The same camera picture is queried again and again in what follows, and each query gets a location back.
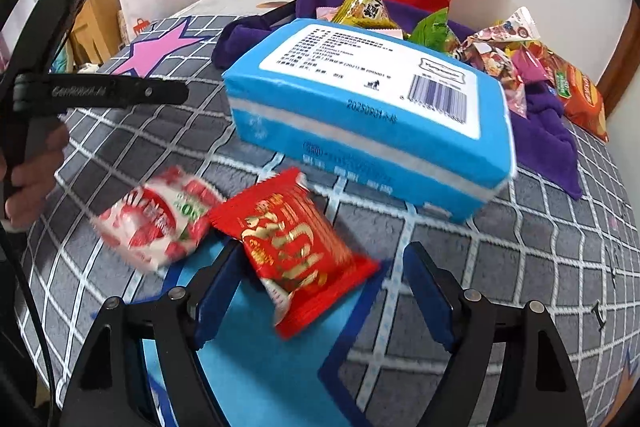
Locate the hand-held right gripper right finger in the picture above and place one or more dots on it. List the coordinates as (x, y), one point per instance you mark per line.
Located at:
(425, 297)

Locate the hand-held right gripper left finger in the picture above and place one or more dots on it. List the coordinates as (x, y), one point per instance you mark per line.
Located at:
(220, 292)

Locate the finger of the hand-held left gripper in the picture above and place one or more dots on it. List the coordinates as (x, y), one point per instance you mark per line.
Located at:
(65, 2)
(110, 91)

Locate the white and red snack packet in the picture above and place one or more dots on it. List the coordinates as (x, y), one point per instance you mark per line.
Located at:
(155, 217)

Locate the green snack packet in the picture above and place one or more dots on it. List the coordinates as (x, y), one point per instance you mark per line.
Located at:
(435, 34)

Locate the person's left hand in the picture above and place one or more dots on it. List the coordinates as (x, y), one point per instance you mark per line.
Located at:
(35, 177)

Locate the cardboard box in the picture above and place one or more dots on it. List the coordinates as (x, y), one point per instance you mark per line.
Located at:
(97, 27)

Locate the grey grid bedsheet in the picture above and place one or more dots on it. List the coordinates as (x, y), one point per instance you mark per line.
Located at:
(550, 257)

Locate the black flat object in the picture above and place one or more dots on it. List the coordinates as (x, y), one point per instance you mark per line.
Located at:
(260, 19)

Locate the blue tissue pack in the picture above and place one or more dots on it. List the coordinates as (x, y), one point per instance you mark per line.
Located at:
(360, 107)

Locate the purple cloth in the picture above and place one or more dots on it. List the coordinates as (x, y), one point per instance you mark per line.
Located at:
(545, 132)

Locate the colourful printed snack packet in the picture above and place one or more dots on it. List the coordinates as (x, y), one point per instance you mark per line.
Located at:
(492, 72)

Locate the orange chips packet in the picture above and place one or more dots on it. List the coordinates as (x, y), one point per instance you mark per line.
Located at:
(580, 97)

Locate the wooden door frame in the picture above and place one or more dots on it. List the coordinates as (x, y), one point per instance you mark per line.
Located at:
(620, 52)

